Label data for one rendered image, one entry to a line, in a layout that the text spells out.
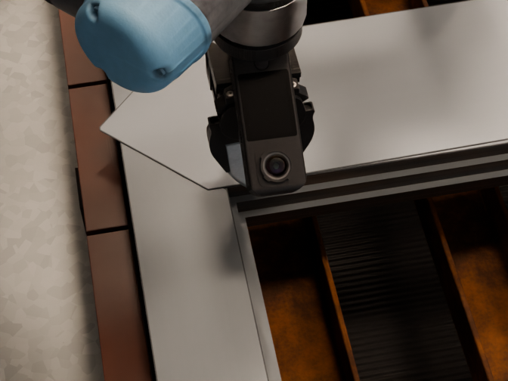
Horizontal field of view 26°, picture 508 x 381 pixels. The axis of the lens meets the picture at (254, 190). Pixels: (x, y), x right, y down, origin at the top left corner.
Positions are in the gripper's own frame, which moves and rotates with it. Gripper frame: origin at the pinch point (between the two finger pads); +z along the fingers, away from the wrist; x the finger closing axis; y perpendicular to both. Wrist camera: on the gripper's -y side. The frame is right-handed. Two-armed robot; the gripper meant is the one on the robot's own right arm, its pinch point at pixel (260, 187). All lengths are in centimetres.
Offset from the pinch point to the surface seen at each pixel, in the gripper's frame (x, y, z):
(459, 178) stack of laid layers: -19.5, 0.2, 4.1
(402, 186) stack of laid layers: -13.9, 0.3, 4.1
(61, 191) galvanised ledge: 19.2, 16.8, 19.2
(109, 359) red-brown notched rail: 15.6, -12.1, 4.8
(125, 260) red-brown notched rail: 13.0, -2.5, 4.7
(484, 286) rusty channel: -23.4, -3.8, 19.2
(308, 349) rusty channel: -3.6, -7.5, 19.2
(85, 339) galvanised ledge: 18.6, -2.0, 19.3
